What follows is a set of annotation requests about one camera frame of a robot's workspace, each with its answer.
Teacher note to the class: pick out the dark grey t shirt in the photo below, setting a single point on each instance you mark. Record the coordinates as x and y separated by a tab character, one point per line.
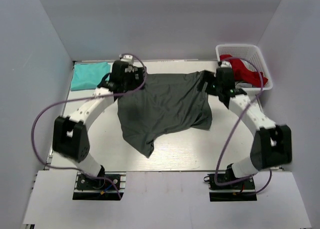
169	103

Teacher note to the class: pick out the light grey t shirt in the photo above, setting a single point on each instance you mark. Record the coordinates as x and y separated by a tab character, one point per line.
243	85

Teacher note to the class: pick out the white plastic basket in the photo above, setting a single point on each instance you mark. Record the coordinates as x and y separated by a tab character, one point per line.
250	54

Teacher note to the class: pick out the red t shirt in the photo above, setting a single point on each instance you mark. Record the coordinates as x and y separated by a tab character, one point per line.
243	74

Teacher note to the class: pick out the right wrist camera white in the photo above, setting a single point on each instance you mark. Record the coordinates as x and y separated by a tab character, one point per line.
224	64

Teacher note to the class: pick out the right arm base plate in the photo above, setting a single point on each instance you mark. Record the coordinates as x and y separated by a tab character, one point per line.
244	191

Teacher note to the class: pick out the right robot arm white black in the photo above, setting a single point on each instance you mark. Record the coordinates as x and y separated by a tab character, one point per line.
272	143

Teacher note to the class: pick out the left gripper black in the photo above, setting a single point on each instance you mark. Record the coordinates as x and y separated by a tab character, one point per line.
136	82

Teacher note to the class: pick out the folded teal t shirt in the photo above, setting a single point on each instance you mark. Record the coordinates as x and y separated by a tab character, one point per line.
86	76

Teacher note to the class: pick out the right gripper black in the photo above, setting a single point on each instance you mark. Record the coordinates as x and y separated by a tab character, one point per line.
209	76

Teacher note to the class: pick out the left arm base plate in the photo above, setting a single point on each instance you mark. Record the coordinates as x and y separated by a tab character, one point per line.
87	189

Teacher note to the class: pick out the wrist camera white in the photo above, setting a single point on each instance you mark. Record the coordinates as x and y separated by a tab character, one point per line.
224	64
127	63

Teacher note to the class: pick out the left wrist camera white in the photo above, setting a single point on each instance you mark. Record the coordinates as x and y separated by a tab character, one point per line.
127	63

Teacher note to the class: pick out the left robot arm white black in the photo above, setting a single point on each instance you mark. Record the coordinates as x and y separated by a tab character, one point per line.
70	133

